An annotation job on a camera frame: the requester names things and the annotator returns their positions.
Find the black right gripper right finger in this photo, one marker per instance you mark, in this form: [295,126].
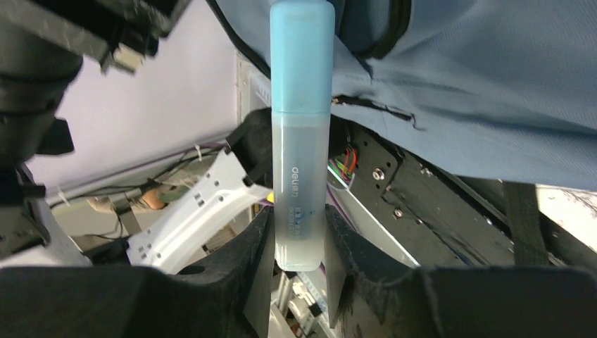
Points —
[370,294]

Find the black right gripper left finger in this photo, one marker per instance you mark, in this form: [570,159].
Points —
[225,294]

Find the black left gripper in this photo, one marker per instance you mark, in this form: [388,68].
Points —
[43,44]

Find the blue student backpack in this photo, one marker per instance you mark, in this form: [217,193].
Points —
[492,90]

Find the light blue highlighter pen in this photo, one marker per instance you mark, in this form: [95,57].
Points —
[301,62]

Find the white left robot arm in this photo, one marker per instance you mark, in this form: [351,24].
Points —
[170,242]

